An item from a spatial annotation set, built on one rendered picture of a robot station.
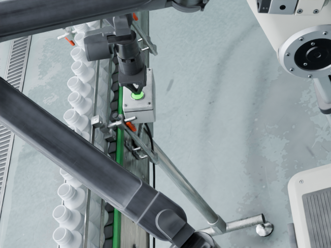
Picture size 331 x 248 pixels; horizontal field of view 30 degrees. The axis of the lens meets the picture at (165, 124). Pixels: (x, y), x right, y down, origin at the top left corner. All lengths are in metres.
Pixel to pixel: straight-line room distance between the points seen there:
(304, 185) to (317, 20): 1.09
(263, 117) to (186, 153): 0.40
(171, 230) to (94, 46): 0.69
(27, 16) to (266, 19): 0.51
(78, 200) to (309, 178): 1.06
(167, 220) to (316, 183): 1.45
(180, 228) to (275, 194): 1.76
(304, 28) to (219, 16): 2.15
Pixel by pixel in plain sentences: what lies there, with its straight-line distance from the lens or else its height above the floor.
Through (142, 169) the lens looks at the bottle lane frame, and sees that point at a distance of 1.81.
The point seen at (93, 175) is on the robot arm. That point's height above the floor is 1.54.
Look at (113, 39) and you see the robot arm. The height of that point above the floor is 1.32.
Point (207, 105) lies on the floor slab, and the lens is 3.06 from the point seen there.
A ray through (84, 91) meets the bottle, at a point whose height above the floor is 1.13.
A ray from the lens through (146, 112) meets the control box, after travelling 1.62.
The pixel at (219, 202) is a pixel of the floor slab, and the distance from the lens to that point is 2.72.
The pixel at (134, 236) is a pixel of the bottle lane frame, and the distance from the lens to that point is 1.65.
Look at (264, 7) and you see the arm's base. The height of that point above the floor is 1.50.
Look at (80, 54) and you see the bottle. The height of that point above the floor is 1.16.
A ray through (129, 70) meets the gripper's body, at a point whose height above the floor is 1.23.
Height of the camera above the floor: 2.17
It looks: 44 degrees down
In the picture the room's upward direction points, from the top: 38 degrees counter-clockwise
